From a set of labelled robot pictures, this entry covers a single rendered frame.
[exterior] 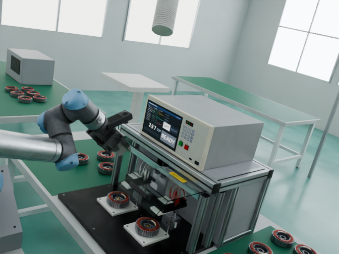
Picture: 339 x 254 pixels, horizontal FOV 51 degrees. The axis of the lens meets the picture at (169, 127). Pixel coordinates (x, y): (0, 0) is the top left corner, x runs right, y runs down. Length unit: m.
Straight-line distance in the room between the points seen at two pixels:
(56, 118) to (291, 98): 7.48
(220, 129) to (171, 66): 6.41
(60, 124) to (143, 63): 6.21
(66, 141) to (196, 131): 0.58
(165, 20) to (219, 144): 1.36
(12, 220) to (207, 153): 0.81
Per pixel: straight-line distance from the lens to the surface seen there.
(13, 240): 1.54
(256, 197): 1.83
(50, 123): 1.24
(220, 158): 1.62
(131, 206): 1.83
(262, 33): 8.98
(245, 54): 9.17
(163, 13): 2.72
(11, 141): 1.04
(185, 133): 1.58
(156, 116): 1.72
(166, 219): 1.75
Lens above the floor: 1.74
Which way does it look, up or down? 18 degrees down
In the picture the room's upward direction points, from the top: 12 degrees clockwise
